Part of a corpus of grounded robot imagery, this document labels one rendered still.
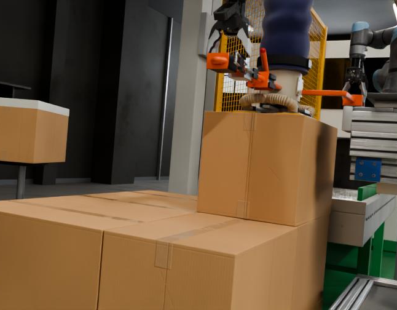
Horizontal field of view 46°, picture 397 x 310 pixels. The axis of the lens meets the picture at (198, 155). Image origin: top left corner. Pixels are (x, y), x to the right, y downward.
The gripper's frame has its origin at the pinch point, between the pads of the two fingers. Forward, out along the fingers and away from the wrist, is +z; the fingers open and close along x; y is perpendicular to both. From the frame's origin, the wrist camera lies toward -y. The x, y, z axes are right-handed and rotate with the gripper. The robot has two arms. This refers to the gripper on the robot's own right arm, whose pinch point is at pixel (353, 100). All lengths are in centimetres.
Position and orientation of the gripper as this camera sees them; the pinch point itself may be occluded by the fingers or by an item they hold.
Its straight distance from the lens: 230.8
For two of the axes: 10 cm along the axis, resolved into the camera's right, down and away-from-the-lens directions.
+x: 8.9, 0.9, -4.5
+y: -4.5, -0.5, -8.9
